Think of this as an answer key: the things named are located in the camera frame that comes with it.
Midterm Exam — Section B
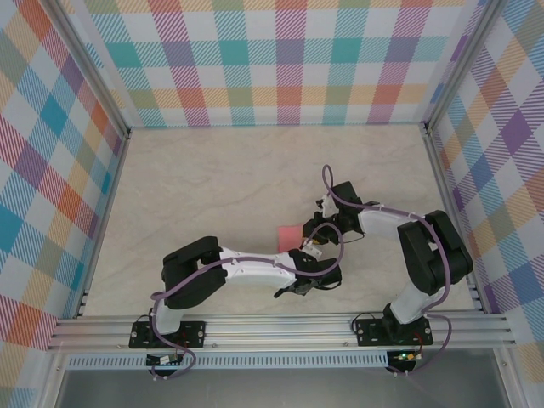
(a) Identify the pink cloth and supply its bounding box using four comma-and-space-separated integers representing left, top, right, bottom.
275, 224, 305, 252

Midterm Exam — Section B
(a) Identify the aluminium side rail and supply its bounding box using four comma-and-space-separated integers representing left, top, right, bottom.
420, 122, 488, 315
74, 127, 133, 320

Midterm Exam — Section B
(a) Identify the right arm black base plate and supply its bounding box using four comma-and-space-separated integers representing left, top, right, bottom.
354, 318, 434, 348

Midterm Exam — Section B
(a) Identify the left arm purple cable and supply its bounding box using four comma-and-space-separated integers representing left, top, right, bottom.
150, 223, 345, 381

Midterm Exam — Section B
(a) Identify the aluminium frame post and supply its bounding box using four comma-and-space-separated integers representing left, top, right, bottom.
40, 0, 133, 141
418, 0, 505, 135

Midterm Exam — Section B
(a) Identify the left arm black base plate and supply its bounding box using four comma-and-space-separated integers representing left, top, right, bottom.
129, 319, 208, 350

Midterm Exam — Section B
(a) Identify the aluminium mounting rail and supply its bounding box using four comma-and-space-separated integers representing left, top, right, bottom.
46, 313, 518, 352

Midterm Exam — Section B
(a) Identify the grey metal lower shelf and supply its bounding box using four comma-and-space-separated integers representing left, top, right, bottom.
54, 368, 511, 408

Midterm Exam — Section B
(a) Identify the perforated metal cable tray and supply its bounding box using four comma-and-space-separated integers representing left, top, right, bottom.
65, 354, 390, 370

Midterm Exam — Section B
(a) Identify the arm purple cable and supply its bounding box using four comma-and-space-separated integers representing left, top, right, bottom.
150, 223, 345, 381
321, 164, 452, 377

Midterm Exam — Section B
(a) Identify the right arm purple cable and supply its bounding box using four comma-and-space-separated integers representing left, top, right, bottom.
321, 164, 452, 377

